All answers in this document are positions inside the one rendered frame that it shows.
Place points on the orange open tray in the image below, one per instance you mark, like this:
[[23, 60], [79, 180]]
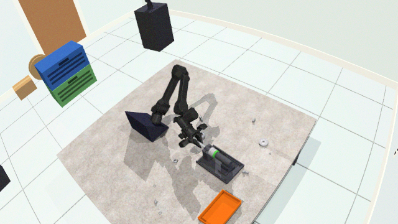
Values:
[[220, 209]]

